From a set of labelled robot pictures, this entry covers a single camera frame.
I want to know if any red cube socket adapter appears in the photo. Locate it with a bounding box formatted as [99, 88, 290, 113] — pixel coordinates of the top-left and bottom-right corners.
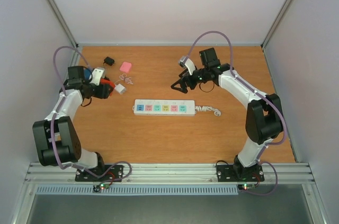
[100, 78, 115, 88]

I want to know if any black plug adapter with cable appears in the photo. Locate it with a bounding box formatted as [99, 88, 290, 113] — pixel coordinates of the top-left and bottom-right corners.
[103, 57, 115, 67]

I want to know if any white charger with pink cable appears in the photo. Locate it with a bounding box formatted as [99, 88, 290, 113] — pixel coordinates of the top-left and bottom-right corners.
[114, 74, 133, 95]

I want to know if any pink cube socket adapter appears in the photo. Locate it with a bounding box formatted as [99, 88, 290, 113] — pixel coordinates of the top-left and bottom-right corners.
[119, 61, 132, 74]

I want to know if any white power strip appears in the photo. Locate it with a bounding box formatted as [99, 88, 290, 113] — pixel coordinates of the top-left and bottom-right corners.
[132, 99, 195, 117]

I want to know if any blue cube socket adapter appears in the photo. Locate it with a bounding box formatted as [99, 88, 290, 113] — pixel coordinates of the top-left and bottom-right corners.
[84, 67, 93, 83]

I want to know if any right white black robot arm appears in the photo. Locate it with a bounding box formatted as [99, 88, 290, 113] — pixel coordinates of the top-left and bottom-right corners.
[171, 48, 287, 180]

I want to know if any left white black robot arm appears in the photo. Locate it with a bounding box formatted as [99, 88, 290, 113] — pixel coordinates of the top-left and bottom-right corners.
[32, 66, 115, 181]

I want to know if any left small circuit board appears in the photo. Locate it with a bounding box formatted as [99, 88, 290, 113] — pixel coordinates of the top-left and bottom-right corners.
[93, 183, 110, 193]

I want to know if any small circuit board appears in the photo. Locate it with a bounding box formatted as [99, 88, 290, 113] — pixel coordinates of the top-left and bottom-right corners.
[93, 183, 110, 193]
[238, 183, 257, 191]

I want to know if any right small circuit board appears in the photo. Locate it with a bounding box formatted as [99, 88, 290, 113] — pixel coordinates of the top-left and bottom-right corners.
[238, 183, 257, 191]

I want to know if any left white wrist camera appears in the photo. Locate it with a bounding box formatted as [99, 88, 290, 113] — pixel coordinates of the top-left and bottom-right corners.
[90, 67, 105, 86]

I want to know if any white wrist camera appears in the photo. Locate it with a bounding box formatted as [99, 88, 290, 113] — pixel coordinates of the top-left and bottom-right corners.
[90, 67, 105, 86]
[178, 56, 196, 75]

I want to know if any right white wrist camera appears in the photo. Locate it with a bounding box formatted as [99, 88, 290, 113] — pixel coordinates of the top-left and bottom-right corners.
[178, 56, 196, 75]

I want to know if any white coiled power cord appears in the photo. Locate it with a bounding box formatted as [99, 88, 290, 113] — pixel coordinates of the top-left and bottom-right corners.
[195, 105, 222, 117]

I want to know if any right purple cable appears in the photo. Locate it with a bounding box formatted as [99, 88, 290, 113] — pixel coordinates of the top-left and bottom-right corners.
[185, 31, 288, 195]

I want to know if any purple cable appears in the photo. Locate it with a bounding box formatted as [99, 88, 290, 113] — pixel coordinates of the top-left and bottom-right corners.
[50, 46, 132, 182]
[185, 31, 288, 195]

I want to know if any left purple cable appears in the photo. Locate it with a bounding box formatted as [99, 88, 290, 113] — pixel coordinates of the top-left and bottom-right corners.
[50, 46, 132, 182]

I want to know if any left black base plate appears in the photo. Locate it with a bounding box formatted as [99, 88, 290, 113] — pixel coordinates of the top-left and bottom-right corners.
[75, 164, 124, 182]

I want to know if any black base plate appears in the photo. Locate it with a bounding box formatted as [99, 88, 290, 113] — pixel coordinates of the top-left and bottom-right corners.
[216, 164, 265, 183]
[75, 164, 124, 182]

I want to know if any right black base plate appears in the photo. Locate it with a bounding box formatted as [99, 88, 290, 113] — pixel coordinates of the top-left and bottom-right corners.
[216, 164, 265, 183]

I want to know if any aluminium front rail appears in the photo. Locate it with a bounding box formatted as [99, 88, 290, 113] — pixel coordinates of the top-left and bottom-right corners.
[24, 163, 315, 185]

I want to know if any grey slotted cable duct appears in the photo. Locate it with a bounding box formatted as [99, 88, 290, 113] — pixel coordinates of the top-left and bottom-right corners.
[35, 184, 238, 196]

